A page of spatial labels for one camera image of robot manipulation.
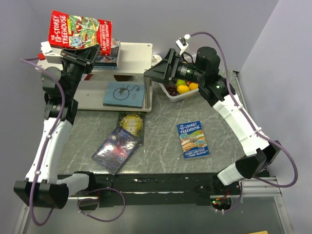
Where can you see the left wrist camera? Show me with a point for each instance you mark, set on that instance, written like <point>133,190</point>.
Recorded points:
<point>49,54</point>

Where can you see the yellow lemon front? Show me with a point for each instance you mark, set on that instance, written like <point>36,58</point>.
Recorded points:
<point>181,89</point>

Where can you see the yellow lemon small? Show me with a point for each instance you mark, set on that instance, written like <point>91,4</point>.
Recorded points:
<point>193,86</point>

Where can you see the white plastic basket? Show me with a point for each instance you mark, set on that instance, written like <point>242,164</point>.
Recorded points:
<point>179,97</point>

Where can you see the green lime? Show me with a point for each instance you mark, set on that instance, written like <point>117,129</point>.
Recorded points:
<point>180,82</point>

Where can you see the light blue book with swan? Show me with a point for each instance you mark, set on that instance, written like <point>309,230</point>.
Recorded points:
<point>127,94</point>

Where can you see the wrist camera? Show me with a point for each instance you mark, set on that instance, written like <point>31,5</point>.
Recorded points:
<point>49,54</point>
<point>182,43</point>

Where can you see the dark grapes bunch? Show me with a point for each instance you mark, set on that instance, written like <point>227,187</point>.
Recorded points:
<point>172,90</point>

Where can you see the blue 91-Storey Treehouse book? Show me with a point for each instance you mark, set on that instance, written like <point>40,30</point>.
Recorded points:
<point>192,140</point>

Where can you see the Robinson Crusoe book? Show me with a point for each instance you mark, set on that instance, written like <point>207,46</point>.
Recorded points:
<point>115,150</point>

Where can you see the light blue 143-Storey Treehouse book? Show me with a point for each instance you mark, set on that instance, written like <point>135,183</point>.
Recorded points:
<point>106,67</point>

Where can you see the white two-tier shelf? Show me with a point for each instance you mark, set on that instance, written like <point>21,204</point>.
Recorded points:
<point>133,60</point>

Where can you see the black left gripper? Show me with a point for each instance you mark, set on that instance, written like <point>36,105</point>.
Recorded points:
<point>85,56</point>

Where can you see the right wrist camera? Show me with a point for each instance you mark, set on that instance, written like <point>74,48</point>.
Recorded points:
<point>182,43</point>

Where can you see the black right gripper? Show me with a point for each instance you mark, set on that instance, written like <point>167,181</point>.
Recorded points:
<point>166,69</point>

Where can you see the red 13-Storey Treehouse book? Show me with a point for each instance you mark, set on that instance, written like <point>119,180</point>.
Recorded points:
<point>78,32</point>

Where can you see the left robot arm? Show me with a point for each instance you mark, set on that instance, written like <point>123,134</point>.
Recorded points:
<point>41,186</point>

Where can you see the Alice in Wonderland book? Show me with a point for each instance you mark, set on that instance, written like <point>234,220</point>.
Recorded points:
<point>134,123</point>

